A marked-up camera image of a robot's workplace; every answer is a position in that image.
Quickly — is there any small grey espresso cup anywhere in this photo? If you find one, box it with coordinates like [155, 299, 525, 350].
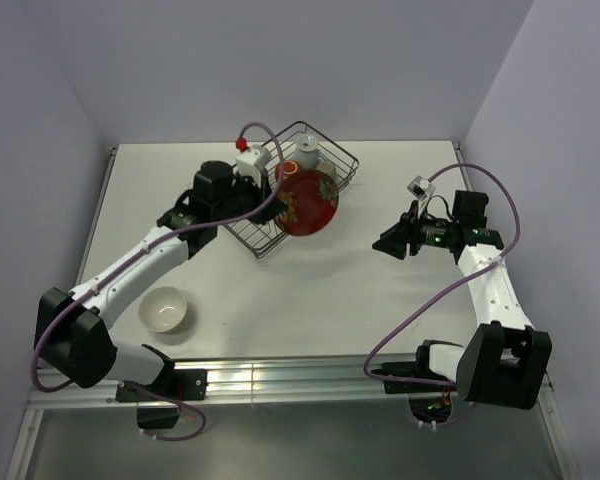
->
[317, 161, 337, 178]

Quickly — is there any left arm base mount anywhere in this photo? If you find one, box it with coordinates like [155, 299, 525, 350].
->
[115, 369, 208, 435]

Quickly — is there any white ceramic bowl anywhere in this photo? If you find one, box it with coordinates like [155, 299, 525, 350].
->
[138, 287, 188, 333]

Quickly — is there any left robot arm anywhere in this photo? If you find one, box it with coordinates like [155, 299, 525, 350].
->
[33, 161, 283, 399]

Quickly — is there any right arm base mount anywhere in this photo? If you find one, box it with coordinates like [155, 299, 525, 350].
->
[372, 359, 474, 421]

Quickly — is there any light blue ceramic mug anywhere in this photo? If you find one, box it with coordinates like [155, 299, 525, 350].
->
[292, 133, 320, 170]

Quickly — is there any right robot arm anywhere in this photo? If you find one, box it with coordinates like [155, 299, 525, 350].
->
[366, 190, 552, 410]

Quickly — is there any red floral plate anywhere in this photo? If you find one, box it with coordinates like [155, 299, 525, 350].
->
[275, 170, 339, 237]

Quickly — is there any dark wire dish rack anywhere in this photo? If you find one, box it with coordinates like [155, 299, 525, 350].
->
[225, 120, 359, 259]

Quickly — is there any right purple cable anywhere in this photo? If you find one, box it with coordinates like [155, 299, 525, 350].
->
[363, 163, 522, 426]

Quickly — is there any aluminium extrusion rail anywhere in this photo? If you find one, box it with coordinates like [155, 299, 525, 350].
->
[27, 352, 554, 411]

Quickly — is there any orange black patterned cup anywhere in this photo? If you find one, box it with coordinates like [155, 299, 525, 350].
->
[274, 160, 302, 184]

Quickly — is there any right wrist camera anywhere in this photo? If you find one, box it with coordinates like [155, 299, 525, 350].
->
[407, 176, 436, 211]

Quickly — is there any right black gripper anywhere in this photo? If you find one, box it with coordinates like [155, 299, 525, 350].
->
[372, 199, 458, 259]

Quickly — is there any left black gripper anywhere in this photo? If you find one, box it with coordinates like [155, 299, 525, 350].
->
[212, 170, 286, 225]

